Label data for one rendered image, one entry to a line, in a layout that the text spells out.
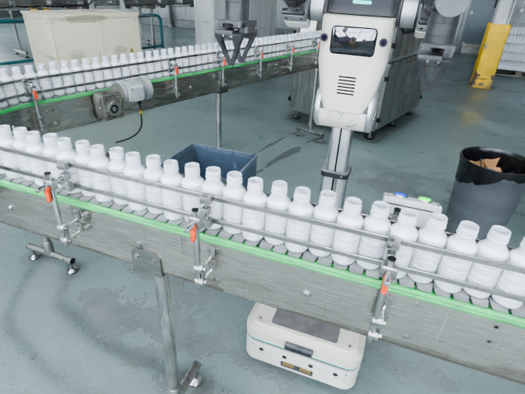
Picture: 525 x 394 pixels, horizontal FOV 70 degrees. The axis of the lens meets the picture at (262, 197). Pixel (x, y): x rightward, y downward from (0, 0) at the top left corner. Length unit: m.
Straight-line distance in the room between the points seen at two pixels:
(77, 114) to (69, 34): 2.55
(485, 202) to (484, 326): 1.87
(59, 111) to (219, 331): 1.45
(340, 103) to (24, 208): 1.10
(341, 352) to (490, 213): 1.53
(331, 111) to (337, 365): 1.05
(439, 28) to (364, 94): 0.53
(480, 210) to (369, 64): 1.71
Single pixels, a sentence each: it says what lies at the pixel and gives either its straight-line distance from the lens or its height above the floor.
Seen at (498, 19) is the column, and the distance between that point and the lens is 8.48.
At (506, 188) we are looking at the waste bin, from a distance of 2.77.
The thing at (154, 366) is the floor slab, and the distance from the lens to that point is 2.00.
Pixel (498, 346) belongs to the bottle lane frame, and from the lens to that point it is 1.03.
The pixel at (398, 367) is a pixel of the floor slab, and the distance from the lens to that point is 2.09.
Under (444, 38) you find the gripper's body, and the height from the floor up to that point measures 1.50.
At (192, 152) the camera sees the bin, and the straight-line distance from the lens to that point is 1.71.
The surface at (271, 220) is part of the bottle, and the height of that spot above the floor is 1.07.
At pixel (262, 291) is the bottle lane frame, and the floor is 0.87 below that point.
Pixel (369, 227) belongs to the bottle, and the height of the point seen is 1.12.
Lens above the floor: 1.58
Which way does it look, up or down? 30 degrees down
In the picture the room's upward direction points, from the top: 3 degrees clockwise
